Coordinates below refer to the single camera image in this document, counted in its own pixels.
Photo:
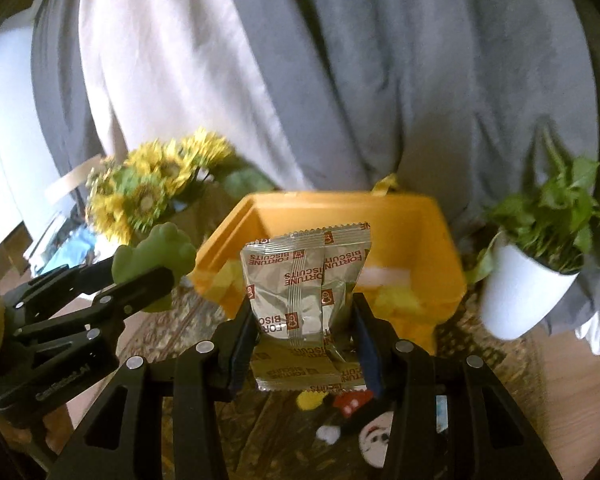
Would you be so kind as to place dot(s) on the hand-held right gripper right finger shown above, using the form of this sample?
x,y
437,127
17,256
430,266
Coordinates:
x,y
367,355

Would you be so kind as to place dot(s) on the orange crate with yellow ribbons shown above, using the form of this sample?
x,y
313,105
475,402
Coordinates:
x,y
430,240

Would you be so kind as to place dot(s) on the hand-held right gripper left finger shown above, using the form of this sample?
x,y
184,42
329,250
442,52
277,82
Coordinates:
x,y
242,355

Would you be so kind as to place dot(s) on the green frog plush toy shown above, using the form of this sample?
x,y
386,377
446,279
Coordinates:
x,y
155,250

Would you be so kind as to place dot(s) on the potted plant in white pot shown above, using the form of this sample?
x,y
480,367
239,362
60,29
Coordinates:
x,y
520,300

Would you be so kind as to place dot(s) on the white wardrobe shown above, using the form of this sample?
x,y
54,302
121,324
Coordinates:
x,y
10,135

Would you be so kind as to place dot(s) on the patterned fringed table rug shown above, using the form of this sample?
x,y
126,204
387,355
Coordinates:
x,y
275,440

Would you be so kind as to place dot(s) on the light sheer curtain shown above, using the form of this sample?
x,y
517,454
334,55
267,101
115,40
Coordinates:
x,y
155,60

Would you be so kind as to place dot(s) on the blue cloth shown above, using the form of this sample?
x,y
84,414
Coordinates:
x,y
77,250

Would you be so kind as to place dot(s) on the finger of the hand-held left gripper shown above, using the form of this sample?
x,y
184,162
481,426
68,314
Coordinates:
x,y
65,282
130,295

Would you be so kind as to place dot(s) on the sunflower bouquet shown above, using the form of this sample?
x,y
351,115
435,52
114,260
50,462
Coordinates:
x,y
150,195

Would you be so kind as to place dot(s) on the grey curtain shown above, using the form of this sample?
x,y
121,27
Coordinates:
x,y
55,85
380,85

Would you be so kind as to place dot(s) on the black mouse plush toy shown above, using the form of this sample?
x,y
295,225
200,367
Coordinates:
x,y
375,440

